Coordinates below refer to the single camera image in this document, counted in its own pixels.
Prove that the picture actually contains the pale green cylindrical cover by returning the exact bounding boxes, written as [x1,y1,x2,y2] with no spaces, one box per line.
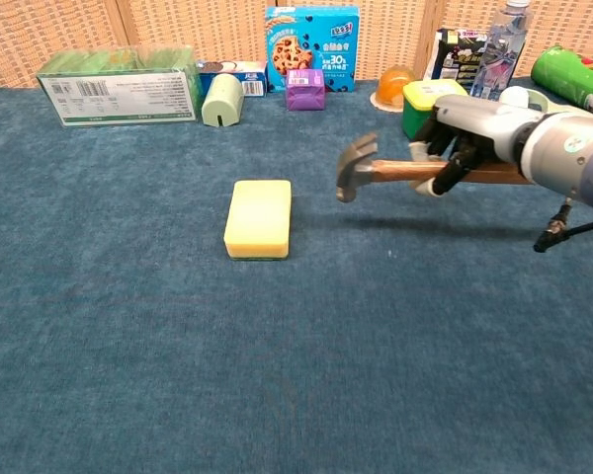
[201,73,245,128]

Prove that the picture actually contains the orange jelly cup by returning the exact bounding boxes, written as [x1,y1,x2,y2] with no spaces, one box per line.
[370,66,417,115]

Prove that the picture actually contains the clear plastic water bottle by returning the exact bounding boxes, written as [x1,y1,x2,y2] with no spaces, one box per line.
[469,0,534,103]

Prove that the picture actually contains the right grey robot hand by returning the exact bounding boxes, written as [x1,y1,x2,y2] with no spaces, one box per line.
[408,93,545,198]

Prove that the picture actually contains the blue sandwich cookie box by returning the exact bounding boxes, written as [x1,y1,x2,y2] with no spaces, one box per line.
[196,60,268,98]

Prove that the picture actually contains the green tub with yellow lid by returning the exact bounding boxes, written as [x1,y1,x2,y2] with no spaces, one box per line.
[401,78,468,140]

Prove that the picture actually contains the pale green lint roller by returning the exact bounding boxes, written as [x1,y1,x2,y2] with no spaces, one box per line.
[498,85,557,113]

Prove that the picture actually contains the green chips can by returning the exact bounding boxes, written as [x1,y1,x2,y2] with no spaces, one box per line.
[530,44,593,122]

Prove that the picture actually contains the yellow sponge with green base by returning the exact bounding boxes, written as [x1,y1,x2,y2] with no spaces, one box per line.
[223,179,294,262]

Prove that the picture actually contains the small purple carton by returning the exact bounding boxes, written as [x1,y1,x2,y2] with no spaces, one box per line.
[285,68,326,112]

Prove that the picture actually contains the black and white snack box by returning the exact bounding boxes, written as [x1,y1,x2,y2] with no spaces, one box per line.
[423,28,490,95]

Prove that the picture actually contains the blue table cloth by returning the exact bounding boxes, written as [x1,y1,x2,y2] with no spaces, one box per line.
[0,76,593,474]

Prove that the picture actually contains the clear box of green packets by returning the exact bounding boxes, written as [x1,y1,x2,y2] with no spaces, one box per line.
[36,44,202,128]

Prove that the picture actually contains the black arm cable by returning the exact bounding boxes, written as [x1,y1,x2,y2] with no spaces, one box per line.
[533,197,593,254]

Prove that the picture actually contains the claw hammer with wooden handle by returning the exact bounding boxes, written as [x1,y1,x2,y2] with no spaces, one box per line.
[335,131,533,204]

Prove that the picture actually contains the blue chocolate chip cookie box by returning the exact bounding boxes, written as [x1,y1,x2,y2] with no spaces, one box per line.
[264,5,361,95]

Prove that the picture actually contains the woven folding screen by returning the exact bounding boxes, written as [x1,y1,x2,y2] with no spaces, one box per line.
[0,0,593,91]

